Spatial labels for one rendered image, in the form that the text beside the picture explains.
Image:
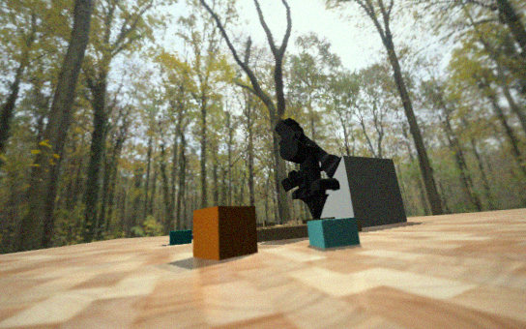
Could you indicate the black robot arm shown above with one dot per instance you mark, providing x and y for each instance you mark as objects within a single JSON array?
[{"x": 296, "y": 147}]

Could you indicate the teal square block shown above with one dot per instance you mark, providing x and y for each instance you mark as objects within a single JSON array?
[{"x": 333, "y": 233}]

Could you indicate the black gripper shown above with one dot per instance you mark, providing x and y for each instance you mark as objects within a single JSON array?
[{"x": 313, "y": 194}]

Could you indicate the orange-brown block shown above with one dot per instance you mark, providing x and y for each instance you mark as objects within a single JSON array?
[{"x": 223, "y": 232}]

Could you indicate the cyan cube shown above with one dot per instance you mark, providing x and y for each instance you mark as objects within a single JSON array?
[{"x": 179, "y": 237}]

